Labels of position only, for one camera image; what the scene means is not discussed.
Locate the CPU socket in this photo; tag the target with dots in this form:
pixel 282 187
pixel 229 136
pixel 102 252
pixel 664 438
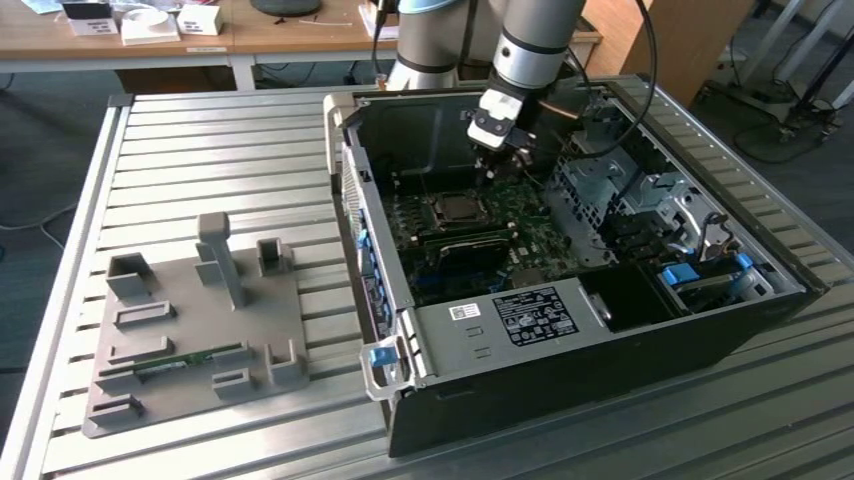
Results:
pixel 470 225

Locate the black equipment base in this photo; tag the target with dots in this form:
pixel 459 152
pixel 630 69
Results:
pixel 754 95

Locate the grey round object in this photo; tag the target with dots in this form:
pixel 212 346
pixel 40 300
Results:
pixel 287 6

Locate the green motherboard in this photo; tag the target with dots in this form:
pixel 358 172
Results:
pixel 534 240

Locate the small cardboard box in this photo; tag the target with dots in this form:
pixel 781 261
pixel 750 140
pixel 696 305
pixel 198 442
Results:
pixel 389 30

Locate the silver CPU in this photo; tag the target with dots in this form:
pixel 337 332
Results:
pixel 465 209

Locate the grey parts rack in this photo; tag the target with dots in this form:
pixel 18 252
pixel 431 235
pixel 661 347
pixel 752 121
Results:
pixel 194 320

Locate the wooden desk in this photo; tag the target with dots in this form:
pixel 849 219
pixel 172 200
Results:
pixel 301 37
pixel 40 42

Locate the blue card retention clip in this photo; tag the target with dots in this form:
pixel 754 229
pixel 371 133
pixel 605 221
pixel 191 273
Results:
pixel 362 239

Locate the black graphics card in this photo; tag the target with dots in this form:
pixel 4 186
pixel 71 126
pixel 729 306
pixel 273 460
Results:
pixel 474 257

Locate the black display stand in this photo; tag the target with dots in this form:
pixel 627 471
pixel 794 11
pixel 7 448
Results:
pixel 87 10

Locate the blue disk carrier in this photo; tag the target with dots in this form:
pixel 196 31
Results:
pixel 680 276

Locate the white round-topped box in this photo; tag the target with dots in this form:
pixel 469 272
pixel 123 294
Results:
pixel 150 30

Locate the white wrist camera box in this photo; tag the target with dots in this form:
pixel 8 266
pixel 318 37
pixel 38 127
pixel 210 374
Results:
pixel 494 122

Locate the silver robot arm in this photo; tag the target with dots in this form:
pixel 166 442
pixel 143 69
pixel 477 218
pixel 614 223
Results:
pixel 534 50

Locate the grey power supply unit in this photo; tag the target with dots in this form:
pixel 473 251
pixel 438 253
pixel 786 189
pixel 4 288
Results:
pixel 481 340

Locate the black PC case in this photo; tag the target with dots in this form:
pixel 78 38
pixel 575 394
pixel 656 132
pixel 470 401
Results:
pixel 601 390

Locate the wooden cabinet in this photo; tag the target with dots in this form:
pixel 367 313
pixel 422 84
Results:
pixel 701 45

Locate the pale blue packet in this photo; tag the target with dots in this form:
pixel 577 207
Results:
pixel 43 6

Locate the white printed box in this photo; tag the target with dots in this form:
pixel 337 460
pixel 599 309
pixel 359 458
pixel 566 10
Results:
pixel 94 26
pixel 200 21

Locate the blue plastic latch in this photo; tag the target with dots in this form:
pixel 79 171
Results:
pixel 745 264

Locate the green RAM stick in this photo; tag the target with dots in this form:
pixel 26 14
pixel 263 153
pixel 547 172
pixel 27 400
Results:
pixel 176 361

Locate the metal drive cage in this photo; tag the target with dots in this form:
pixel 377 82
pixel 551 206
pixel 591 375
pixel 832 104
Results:
pixel 587 185

